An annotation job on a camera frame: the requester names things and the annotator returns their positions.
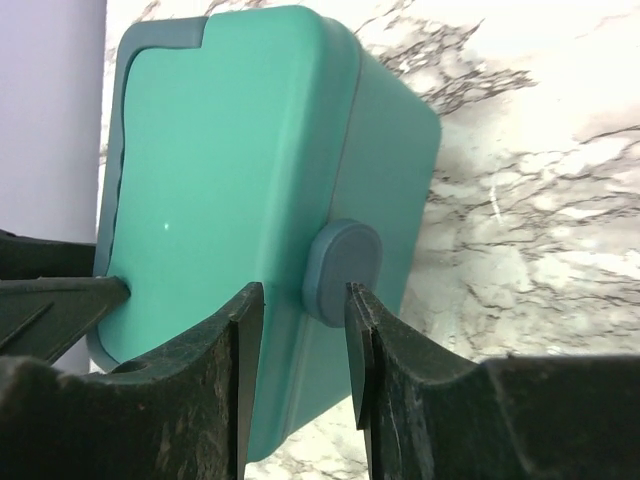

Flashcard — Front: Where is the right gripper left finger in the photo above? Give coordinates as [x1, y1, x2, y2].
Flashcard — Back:
[1, 282, 264, 479]

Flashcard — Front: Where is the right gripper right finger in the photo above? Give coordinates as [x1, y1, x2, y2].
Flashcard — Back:
[345, 284, 639, 479]

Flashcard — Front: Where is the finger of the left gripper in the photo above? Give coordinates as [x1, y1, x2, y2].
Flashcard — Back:
[0, 230, 95, 280]
[1, 277, 130, 363]

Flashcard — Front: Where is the teal medicine kit box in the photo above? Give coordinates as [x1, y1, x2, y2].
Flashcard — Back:
[89, 6, 441, 462]

